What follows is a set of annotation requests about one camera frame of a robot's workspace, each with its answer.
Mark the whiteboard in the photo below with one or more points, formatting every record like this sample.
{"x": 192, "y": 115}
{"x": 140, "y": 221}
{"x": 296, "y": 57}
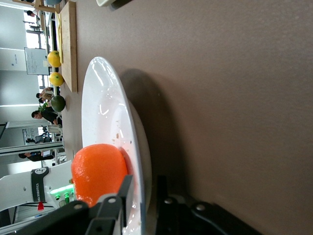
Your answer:
{"x": 36, "y": 61}

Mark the white chair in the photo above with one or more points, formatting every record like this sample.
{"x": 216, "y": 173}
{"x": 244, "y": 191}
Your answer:
{"x": 55, "y": 132}

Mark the yellow lemon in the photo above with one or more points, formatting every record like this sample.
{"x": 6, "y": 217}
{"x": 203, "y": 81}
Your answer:
{"x": 54, "y": 58}
{"x": 56, "y": 79}

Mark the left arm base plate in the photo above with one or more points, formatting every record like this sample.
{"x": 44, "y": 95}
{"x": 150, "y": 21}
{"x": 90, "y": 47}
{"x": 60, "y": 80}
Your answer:
{"x": 62, "y": 193}

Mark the person in black shirt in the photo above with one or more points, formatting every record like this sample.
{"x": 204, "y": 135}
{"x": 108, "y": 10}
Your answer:
{"x": 47, "y": 116}
{"x": 36, "y": 156}

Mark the seated person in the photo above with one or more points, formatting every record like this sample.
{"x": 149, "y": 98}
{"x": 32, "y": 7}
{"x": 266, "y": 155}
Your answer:
{"x": 46, "y": 94}

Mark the yellow plastic knife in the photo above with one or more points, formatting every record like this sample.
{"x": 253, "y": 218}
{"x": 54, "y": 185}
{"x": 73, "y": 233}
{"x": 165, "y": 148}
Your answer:
{"x": 60, "y": 49}

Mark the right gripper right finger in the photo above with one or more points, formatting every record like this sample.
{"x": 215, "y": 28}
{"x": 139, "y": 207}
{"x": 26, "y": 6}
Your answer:
{"x": 190, "y": 220}

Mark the wooden cutting board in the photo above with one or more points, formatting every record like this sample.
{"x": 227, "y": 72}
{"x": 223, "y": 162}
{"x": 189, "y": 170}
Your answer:
{"x": 71, "y": 49}

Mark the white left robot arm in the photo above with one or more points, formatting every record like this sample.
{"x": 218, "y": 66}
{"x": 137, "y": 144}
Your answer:
{"x": 19, "y": 186}

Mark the orange fruit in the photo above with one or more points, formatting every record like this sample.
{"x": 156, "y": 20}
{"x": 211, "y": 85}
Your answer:
{"x": 97, "y": 169}

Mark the white round plate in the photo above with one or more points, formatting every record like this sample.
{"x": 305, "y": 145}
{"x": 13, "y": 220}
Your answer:
{"x": 105, "y": 98}

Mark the wooden mug rack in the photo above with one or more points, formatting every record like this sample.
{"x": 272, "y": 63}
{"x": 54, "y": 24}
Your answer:
{"x": 36, "y": 6}

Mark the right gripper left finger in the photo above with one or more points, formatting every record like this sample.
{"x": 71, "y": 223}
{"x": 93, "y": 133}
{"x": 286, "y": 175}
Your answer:
{"x": 73, "y": 220}

